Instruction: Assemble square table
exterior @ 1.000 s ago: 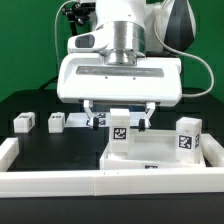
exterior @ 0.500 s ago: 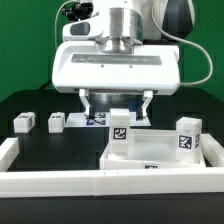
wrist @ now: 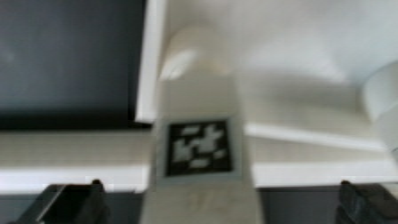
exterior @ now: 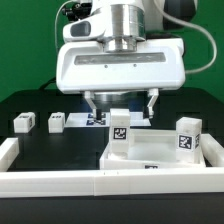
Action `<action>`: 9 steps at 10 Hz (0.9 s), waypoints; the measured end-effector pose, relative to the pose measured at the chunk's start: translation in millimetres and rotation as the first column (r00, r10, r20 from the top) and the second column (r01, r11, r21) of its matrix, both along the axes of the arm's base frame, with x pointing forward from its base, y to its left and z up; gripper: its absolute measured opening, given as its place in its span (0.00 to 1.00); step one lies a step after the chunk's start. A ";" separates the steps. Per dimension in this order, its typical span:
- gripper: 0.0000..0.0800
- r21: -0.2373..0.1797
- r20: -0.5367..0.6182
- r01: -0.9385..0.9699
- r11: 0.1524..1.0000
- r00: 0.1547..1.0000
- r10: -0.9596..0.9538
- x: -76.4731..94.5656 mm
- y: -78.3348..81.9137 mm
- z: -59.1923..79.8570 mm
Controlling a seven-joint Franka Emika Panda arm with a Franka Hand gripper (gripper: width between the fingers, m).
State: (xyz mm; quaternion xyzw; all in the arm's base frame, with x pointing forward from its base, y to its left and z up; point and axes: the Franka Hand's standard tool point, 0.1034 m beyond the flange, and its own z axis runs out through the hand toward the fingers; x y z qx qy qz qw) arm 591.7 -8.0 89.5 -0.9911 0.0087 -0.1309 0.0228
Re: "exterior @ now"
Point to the white right fence bar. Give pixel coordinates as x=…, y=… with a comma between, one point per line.
x=212, y=150

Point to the white front fence bar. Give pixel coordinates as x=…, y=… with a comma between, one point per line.
x=110, y=182

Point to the white marker sheet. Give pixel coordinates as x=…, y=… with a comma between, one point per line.
x=86, y=120

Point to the white fence bar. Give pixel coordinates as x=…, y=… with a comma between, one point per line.
x=110, y=182
x=212, y=150
x=9, y=150

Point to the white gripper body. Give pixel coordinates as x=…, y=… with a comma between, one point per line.
x=84, y=66

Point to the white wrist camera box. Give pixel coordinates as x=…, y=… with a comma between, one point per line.
x=84, y=30

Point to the white left fence bar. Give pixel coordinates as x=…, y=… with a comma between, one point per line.
x=9, y=150

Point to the white square table top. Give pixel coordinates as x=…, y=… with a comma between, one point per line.
x=149, y=149

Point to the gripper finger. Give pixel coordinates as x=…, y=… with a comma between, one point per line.
x=153, y=95
x=89, y=96

